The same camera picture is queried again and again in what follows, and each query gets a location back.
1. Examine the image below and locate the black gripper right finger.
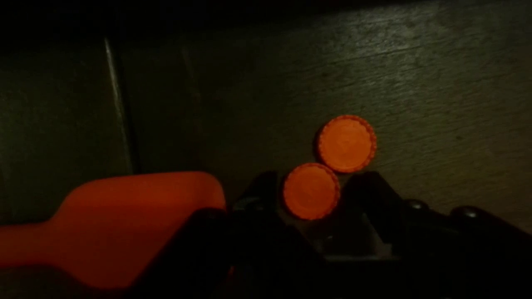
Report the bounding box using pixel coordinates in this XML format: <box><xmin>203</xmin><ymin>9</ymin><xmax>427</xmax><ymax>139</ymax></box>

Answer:
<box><xmin>336</xmin><ymin>167</ymin><xmax>532</xmax><ymax>299</ymax></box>

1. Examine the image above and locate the dark open drawer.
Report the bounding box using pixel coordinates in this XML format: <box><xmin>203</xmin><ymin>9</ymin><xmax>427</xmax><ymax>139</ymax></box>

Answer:
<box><xmin>0</xmin><ymin>0</ymin><xmax>532</xmax><ymax>299</ymax></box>

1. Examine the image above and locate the red round token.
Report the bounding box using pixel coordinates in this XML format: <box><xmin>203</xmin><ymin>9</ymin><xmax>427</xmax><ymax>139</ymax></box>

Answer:
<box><xmin>281</xmin><ymin>161</ymin><xmax>342</xmax><ymax>222</ymax></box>
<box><xmin>316</xmin><ymin>112</ymin><xmax>379</xmax><ymax>174</ymax></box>

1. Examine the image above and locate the orange plastic scoop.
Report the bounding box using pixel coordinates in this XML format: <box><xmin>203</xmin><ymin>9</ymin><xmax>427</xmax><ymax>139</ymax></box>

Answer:
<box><xmin>0</xmin><ymin>169</ymin><xmax>228</xmax><ymax>292</ymax></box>

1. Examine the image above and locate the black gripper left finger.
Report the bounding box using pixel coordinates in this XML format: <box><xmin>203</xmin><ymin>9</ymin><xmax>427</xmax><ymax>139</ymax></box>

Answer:
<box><xmin>125</xmin><ymin>169</ymin><xmax>307</xmax><ymax>299</ymax></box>

